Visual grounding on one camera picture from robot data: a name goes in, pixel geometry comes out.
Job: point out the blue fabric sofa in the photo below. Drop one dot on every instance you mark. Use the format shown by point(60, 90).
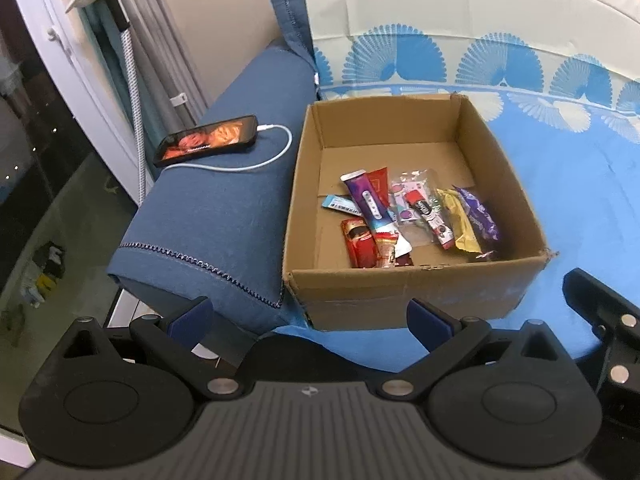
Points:
point(215, 230)

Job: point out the clear bag of pink candy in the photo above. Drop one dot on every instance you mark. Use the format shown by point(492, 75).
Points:
point(407, 217)

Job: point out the white curtain clip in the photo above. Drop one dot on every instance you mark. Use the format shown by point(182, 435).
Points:
point(176, 99)

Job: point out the small red stick packet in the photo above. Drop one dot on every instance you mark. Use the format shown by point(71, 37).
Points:
point(416, 197)

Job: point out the purple snack packet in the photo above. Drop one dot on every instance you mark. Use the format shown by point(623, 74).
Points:
point(480, 217)

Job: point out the pink printed snack bar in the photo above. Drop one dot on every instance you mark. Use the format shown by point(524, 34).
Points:
point(439, 227)

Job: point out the large red snack packet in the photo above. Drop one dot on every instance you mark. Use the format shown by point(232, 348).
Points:
point(360, 245)

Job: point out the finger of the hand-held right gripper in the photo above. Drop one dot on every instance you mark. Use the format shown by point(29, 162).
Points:
point(607, 305)
point(620, 367)

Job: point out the yellow snack packet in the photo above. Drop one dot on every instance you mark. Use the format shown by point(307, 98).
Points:
point(462, 230)

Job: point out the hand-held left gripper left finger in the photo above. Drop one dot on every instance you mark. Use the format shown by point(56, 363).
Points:
point(197, 321)

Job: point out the brown cardboard box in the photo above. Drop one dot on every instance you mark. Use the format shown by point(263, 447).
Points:
point(400, 296)

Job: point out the light blue stick sachet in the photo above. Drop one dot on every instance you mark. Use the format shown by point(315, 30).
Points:
point(342, 205)

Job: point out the purple and white stick sachet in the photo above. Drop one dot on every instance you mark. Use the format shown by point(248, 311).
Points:
point(372, 202)

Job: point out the black smartphone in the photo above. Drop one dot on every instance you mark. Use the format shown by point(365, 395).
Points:
point(205, 141)

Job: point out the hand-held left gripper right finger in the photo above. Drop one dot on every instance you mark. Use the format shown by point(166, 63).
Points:
point(427, 324)

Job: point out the small dark red packet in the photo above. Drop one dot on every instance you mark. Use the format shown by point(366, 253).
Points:
point(382, 182)

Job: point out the grey curtain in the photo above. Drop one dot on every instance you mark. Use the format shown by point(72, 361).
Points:
point(165, 50)

